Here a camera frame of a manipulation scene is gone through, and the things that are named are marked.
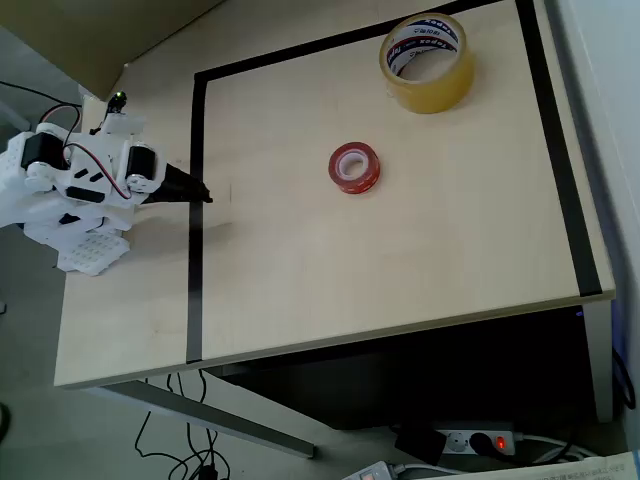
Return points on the white power strip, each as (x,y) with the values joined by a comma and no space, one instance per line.
(452,442)

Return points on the small black connector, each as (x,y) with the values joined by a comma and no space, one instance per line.
(207,472)

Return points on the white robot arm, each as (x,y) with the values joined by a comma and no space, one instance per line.
(20,200)

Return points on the black power plug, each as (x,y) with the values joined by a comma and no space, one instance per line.
(480,443)

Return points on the white gripper with motor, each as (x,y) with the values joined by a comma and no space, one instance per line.
(176,188)

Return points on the gripper camera with white mount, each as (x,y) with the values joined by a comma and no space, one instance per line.
(120,124)

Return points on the red tape roll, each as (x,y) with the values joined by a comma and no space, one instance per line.
(369,180)

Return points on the printed paper sheet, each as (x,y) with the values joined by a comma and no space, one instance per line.
(575,470)

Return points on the black power adapter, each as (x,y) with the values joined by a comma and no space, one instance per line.
(420,445)

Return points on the yellow tape roll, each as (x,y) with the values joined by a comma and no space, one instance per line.
(435,97)

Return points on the grey power strip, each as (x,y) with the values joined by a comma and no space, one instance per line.
(372,472)

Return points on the grey metal table leg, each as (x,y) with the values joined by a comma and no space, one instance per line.
(600,360)
(225,415)

